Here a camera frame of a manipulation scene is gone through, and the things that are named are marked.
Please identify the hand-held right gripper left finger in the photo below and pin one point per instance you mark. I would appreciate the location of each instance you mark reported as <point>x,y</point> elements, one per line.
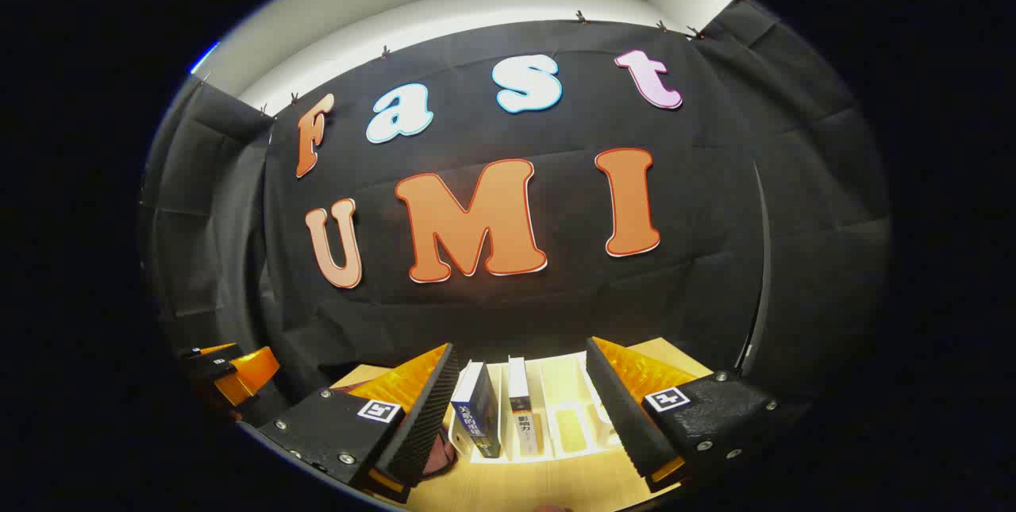
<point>425,417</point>

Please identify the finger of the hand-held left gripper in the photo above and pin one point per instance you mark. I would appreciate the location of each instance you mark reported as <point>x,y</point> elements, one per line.
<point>248,375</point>
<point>208,359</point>

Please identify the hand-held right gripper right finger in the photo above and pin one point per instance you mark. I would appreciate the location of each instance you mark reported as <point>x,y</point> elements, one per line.
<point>623,409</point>

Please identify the blue book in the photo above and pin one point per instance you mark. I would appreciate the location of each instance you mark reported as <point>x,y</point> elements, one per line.
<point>475,417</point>

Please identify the white bookshelf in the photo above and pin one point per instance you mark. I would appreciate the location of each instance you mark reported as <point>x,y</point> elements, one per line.
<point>567,425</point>

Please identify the white book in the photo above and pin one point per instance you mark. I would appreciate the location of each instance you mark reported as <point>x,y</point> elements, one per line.
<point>521,417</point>

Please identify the black backdrop cloth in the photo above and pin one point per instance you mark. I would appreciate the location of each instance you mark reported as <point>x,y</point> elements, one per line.
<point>556,298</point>

